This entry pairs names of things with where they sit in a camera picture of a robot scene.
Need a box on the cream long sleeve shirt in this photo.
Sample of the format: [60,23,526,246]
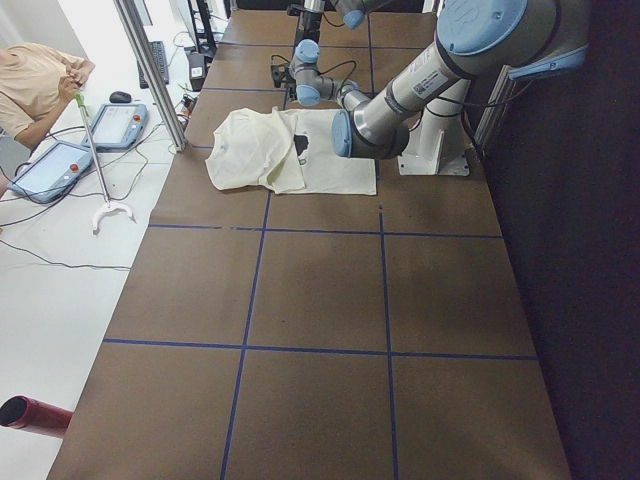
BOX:
[205,108,377,196]

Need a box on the aluminium frame post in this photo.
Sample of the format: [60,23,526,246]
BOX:
[114,0,187,152]

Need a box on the person in beige shirt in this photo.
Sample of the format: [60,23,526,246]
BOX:
[1,43,95,151]

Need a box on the metal reacher grabber tool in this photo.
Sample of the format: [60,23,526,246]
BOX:
[74,93,136,236]

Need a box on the black keyboard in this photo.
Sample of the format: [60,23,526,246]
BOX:
[138,40,167,90]

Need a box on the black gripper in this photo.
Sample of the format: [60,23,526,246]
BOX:
[270,55,296,89]

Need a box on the teach pendant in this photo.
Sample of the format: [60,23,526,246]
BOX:
[8,141,93,204]
[90,103,149,152]

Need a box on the teach pendant near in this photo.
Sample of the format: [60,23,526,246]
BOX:
[8,141,93,204]

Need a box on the teach pendant far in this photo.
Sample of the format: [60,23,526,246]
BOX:
[90,103,149,152]

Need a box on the black computer mouse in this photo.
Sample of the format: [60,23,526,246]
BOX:
[109,91,132,104]

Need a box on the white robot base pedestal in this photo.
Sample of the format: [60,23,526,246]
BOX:
[398,80,470,177]

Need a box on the red cylinder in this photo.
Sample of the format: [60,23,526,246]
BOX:
[1,395,73,438]

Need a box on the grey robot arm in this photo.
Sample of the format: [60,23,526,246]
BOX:
[271,1,359,107]
[332,0,592,159]

